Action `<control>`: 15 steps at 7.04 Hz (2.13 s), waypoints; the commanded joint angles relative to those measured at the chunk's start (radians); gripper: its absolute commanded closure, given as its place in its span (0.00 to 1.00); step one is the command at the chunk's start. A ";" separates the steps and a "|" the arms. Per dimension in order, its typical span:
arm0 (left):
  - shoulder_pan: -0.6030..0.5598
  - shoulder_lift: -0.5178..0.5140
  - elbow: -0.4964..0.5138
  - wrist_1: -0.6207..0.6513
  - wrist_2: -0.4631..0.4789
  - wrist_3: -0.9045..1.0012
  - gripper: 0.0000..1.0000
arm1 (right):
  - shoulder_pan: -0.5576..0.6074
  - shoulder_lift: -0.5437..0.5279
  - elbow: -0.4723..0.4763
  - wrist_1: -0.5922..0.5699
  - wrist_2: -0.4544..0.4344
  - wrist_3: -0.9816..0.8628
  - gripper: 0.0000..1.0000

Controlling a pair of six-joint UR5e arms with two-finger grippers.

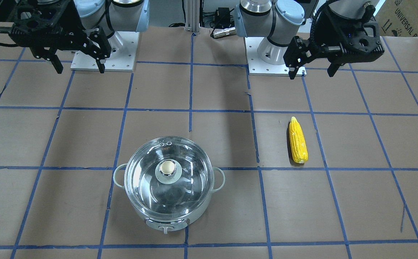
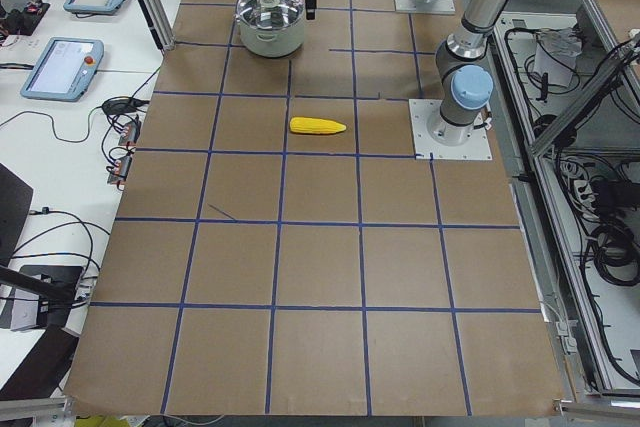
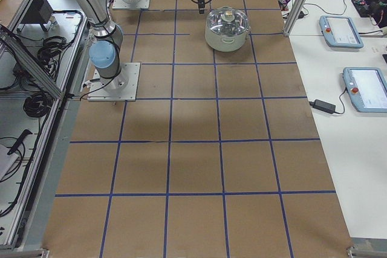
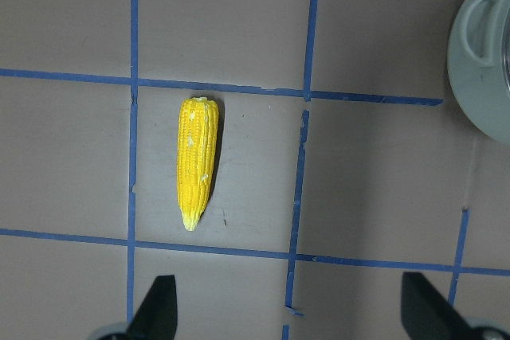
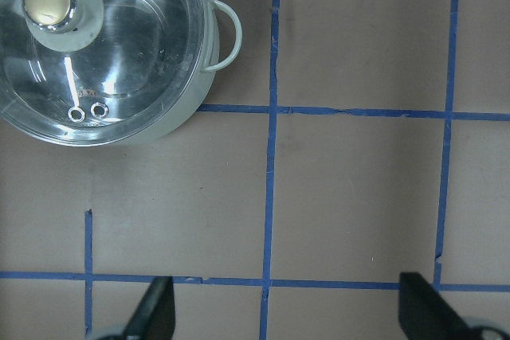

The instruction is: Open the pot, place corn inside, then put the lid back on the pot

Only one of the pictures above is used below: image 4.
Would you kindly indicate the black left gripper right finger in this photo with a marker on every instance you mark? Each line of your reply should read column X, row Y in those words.
column 426, row 314

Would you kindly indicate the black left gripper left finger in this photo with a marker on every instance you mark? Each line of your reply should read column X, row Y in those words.
column 156, row 317

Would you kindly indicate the yellow corn cob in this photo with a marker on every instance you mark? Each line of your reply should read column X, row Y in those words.
column 198, row 123

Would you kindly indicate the grey-white cooking pot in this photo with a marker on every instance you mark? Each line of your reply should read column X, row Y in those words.
column 478, row 65

